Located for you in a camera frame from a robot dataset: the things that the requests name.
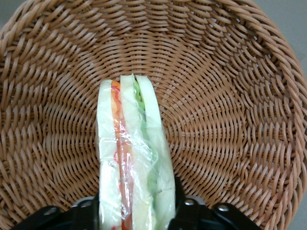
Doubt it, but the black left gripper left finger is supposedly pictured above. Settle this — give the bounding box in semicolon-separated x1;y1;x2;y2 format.
12;195;100;230

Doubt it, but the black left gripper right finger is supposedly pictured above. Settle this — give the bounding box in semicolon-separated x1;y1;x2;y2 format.
167;176;264;230

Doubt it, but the triangle sandwich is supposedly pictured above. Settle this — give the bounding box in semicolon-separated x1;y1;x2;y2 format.
95;73;177;230

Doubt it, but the round brown wicker basket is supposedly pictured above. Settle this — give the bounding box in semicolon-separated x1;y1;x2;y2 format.
0;0;307;230

